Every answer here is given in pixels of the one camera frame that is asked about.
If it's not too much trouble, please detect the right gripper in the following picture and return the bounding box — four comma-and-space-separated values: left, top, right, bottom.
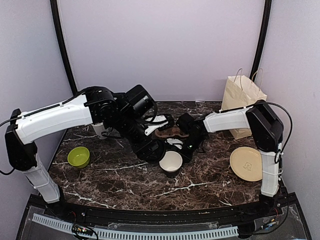
173, 133, 206, 166

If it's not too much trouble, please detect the brown cardboard cup carrier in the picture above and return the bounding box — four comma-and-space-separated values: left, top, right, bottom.
154, 125, 189, 139

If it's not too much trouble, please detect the black paper coffee cup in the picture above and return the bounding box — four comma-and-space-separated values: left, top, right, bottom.
159, 151, 183, 179

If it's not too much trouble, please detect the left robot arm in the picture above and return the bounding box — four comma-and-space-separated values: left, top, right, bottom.
4, 85, 169, 218

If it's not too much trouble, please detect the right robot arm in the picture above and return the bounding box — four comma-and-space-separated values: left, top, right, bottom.
176, 100, 288, 198

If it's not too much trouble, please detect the white cup of straws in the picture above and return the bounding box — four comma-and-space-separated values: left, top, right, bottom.
92, 122, 112, 140

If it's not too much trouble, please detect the beige plate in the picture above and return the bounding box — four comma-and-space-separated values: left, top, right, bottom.
229, 146, 263, 182

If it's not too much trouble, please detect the beige paper bag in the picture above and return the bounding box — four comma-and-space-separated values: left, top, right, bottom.
221, 67, 268, 140

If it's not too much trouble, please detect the green bowl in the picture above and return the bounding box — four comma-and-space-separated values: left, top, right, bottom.
67, 146, 90, 169

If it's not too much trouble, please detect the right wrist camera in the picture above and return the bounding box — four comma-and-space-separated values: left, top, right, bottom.
165, 138, 183, 150

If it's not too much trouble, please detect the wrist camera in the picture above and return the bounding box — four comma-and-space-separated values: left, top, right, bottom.
144, 114, 174, 136
165, 138, 183, 150

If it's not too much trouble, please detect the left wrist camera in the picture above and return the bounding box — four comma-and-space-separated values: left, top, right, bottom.
144, 114, 174, 136

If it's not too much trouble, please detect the black front rail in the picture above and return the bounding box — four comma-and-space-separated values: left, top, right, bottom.
54, 202, 268, 226

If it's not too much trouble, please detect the white cable duct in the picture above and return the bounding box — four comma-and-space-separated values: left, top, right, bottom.
32, 213, 239, 240

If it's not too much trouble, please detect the right black frame post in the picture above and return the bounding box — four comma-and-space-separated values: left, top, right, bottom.
250, 0, 272, 81

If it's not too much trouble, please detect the black frame post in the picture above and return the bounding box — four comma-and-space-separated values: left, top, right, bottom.
250, 0, 272, 81
50, 0, 78, 95

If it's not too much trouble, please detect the left black frame post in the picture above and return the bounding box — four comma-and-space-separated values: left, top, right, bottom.
50, 0, 78, 95

